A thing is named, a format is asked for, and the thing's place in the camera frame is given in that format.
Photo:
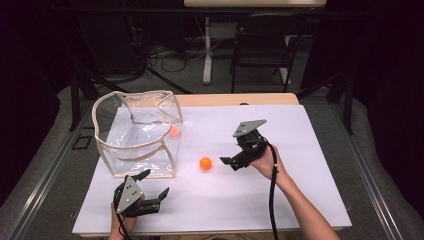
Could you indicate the black folding chair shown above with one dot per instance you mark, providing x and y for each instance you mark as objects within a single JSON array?
[{"x": 263, "y": 50}]

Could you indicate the white board sheet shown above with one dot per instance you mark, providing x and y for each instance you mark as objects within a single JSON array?
[{"x": 233, "y": 200}]

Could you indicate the person's left hand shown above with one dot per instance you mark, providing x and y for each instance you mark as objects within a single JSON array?
[{"x": 126, "y": 225}]

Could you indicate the metal floor rail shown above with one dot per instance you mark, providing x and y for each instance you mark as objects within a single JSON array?
[
  {"x": 50, "y": 173},
  {"x": 366, "y": 180}
]

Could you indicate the white background table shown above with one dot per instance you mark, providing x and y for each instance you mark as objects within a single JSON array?
[{"x": 207, "y": 50}]

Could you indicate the dark curtain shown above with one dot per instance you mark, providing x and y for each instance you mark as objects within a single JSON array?
[
  {"x": 393, "y": 83},
  {"x": 26, "y": 83}
]

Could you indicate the small dark round object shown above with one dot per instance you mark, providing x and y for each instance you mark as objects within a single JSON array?
[{"x": 244, "y": 103}]

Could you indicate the orange ping pong ball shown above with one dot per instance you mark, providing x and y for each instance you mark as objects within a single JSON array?
[
  {"x": 174, "y": 131},
  {"x": 205, "y": 163}
]

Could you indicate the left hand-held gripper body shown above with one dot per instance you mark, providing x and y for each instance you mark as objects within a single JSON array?
[{"x": 129, "y": 195}]

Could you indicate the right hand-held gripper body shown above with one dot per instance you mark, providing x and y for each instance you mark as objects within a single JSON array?
[{"x": 250, "y": 128}]

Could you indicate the transparent bag with beige trim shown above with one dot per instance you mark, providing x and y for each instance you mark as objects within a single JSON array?
[{"x": 143, "y": 156}]

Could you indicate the wooden table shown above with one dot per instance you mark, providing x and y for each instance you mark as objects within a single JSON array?
[{"x": 233, "y": 99}]

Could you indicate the person's right hand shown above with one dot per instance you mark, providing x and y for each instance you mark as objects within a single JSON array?
[{"x": 266, "y": 165}]

